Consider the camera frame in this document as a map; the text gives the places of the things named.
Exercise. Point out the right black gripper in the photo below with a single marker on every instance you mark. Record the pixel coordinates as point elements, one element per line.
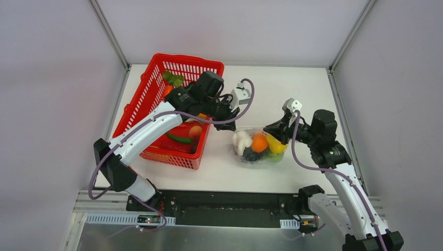
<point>286,125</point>

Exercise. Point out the black grape bunch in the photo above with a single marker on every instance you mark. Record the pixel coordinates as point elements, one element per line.
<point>249,155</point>

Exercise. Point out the yellow bell pepper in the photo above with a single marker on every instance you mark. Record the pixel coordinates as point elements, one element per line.
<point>275,146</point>

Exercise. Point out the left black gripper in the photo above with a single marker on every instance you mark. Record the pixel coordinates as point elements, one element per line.
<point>223,113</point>

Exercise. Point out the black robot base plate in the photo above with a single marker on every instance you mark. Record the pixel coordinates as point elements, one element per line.
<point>236,209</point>

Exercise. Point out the green chili pepper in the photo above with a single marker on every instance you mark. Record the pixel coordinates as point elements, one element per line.
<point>179,139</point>

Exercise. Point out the clear zip top bag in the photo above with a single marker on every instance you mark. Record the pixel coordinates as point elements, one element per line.
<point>260,164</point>

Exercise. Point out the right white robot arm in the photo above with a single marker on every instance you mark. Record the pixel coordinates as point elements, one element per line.
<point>314,147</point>

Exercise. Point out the red plastic basket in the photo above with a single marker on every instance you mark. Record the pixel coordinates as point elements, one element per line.
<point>149,95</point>

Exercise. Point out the green cabbage ball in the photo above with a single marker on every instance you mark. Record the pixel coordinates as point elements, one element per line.
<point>275,158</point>

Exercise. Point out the orange carrot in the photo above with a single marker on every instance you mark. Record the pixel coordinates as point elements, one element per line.
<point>167,90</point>

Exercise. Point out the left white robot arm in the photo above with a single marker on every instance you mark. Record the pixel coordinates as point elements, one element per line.
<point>200,100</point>

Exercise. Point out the peach fruit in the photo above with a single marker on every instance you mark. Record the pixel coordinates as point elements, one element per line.
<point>195,132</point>

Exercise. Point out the white garlic bulb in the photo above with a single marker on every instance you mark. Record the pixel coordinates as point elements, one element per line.
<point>241,140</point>

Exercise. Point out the red chili pepper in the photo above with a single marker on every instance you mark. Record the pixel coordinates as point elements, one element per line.
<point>170,145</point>

